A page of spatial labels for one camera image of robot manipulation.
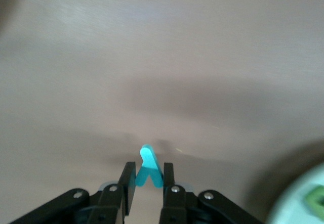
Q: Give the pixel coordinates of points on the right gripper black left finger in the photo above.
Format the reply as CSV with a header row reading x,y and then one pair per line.
x,y
108,203

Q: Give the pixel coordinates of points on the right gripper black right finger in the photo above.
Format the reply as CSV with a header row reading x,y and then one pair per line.
x,y
177,206

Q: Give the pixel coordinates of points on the teal foam letter y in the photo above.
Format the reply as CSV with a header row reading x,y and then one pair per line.
x,y
149,166

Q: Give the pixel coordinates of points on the green foam letter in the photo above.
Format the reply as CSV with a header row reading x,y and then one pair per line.
x,y
316,201

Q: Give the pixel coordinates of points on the green plate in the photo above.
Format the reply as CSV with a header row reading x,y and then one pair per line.
x,y
291,203

